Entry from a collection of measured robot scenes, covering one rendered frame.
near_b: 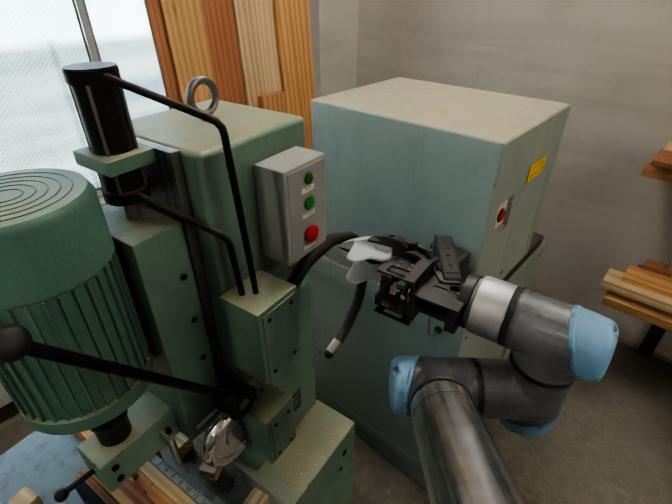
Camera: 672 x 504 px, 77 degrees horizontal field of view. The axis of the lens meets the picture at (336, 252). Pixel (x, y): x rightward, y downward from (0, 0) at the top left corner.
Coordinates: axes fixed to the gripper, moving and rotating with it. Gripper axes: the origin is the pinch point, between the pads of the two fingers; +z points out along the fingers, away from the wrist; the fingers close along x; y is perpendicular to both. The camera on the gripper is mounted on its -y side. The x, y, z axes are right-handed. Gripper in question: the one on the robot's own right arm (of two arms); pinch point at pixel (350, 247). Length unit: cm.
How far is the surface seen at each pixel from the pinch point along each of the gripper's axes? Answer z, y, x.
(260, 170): 12.4, 5.0, -11.2
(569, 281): -30, -191, 112
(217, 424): 12.0, 21.4, 28.5
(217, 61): 134, -95, -2
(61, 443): 47, 36, 46
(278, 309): 5.7, 10.9, 7.6
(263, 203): 12.5, 5.0, -5.9
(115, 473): 21, 35, 32
